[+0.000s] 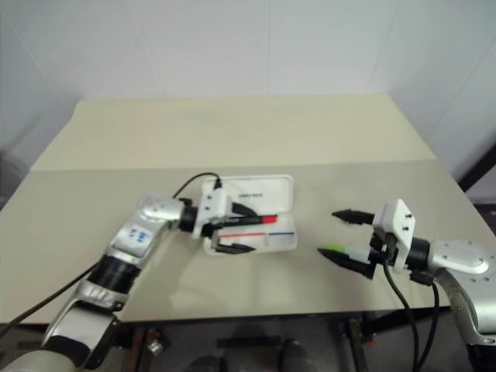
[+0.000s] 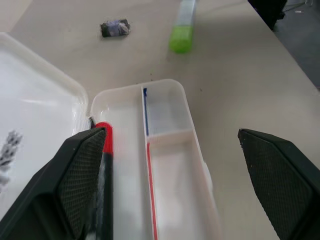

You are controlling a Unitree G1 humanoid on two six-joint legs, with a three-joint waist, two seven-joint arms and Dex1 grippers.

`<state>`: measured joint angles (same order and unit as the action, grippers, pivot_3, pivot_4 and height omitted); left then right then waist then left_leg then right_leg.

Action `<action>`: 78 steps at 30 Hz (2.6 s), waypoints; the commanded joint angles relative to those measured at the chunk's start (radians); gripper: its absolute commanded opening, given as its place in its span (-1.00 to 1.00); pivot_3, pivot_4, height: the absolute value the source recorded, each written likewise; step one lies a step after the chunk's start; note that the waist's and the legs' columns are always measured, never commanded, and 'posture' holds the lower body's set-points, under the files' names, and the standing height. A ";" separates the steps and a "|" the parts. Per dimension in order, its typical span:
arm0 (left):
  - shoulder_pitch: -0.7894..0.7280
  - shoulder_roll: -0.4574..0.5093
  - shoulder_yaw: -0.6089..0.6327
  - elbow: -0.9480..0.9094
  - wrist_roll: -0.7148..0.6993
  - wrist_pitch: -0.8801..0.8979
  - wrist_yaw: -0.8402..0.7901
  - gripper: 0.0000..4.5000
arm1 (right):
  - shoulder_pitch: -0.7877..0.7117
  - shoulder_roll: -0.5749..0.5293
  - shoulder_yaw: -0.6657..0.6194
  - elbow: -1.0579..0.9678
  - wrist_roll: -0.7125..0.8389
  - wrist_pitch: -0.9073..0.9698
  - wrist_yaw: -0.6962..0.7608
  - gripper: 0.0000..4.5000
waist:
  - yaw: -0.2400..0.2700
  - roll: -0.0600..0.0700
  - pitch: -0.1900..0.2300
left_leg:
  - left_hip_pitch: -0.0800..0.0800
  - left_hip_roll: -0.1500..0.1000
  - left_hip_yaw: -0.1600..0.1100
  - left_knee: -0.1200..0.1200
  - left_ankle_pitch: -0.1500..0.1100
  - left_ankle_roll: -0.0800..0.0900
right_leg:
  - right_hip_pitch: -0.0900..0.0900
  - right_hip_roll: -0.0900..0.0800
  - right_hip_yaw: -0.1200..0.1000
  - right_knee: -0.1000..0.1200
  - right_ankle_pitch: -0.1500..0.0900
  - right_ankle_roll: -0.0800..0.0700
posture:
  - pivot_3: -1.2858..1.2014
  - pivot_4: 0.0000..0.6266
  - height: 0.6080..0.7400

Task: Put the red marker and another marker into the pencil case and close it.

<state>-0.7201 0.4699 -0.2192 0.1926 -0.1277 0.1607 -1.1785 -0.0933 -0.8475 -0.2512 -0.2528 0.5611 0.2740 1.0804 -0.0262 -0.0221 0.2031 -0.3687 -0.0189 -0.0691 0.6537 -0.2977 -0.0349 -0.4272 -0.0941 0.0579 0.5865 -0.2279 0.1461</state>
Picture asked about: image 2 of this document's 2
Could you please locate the black object at table edge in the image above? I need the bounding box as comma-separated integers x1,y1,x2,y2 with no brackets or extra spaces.
247,0,288,31

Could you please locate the red capped black marker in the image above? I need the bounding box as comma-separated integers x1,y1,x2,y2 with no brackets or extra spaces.
93,121,115,240

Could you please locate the small dark eraser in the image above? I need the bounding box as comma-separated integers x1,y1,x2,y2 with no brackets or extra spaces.
99,17,132,38

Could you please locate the green capped white marker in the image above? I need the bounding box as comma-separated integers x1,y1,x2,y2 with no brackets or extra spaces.
168,0,198,54

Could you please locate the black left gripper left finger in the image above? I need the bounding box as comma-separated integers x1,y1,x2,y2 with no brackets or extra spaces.
0,127,107,240

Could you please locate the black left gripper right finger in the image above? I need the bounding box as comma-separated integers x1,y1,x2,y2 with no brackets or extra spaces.
237,128,320,240

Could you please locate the white plastic pencil case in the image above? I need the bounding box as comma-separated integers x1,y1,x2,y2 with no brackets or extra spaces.
0,31,223,240

